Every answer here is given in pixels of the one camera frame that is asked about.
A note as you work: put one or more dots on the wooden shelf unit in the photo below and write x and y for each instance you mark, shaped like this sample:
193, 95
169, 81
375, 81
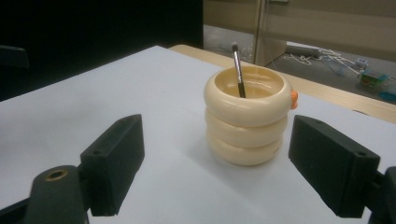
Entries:
271, 46

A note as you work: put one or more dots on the black makeup brush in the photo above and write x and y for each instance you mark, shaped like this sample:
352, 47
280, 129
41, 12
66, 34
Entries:
239, 74

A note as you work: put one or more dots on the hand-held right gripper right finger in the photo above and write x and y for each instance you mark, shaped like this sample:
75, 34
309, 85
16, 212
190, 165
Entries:
333, 168

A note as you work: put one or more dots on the blue plastic object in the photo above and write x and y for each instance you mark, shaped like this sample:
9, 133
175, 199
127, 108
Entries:
388, 95

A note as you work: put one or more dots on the white board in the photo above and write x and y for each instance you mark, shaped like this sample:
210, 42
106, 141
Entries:
155, 93

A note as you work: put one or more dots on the cream ringed cup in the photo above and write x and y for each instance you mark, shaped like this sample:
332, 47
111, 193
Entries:
246, 124

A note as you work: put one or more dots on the colourful toy box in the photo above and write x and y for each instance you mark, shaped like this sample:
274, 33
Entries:
373, 79

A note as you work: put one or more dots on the grey tube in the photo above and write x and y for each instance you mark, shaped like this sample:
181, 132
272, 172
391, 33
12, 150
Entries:
303, 50

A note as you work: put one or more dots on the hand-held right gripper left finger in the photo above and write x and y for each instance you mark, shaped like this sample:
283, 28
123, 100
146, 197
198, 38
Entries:
112, 165

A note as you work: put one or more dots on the dark flat object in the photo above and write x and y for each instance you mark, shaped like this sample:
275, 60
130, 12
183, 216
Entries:
14, 57

